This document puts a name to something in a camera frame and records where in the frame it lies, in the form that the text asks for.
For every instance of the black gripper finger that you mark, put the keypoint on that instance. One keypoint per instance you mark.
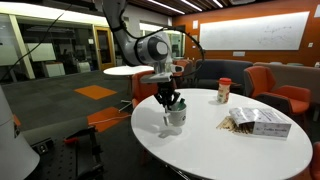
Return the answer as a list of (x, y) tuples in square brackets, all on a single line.
[(175, 99), (160, 101)]

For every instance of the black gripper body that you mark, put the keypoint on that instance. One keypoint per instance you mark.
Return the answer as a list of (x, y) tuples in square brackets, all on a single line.
[(165, 89)]

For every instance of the white mug with green print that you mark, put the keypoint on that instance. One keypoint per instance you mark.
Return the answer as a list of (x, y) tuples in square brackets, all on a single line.
[(177, 115)]

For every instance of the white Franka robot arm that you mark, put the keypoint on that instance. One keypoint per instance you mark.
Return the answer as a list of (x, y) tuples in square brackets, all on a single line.
[(130, 50)]

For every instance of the orange chair with grey shell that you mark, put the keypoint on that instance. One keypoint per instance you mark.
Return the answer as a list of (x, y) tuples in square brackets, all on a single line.
[(270, 83), (143, 90), (182, 65)]

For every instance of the small white round table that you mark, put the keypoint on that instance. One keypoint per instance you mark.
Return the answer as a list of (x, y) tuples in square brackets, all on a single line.
[(125, 70)]

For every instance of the creamer bottle with red lid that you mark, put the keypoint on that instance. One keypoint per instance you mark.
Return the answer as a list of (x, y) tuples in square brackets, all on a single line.
[(223, 90)]

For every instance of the dark blue sofa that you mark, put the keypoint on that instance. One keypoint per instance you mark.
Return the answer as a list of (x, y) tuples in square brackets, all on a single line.
[(220, 71)]

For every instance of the pile of wooden stirrers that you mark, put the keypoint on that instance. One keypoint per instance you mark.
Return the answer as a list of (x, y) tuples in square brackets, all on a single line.
[(230, 126)]

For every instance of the wooden framed door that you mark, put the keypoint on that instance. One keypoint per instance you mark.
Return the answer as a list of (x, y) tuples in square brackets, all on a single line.
[(104, 46)]

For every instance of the long ceiling light strip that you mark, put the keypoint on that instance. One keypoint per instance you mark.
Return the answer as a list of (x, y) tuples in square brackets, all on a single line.
[(191, 5), (166, 6)]

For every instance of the white coffee stirrer box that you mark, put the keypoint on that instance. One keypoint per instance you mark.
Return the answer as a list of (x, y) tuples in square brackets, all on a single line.
[(263, 121)]

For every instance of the white low cabinet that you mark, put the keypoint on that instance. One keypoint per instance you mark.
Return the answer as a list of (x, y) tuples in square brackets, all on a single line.
[(54, 69)]

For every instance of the black perforated mounting board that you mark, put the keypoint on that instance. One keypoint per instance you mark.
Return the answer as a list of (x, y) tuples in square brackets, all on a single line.
[(63, 163)]

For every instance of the black power box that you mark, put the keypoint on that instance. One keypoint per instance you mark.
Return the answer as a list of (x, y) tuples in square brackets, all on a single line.
[(42, 147)]

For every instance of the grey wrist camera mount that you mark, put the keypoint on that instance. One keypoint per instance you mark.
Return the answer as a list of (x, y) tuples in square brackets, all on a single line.
[(156, 78)]

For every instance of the white wall plate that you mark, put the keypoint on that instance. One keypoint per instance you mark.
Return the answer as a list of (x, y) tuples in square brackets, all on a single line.
[(238, 53)]

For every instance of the large wall whiteboard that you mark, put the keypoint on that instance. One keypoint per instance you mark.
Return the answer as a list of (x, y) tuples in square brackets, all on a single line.
[(255, 31)]

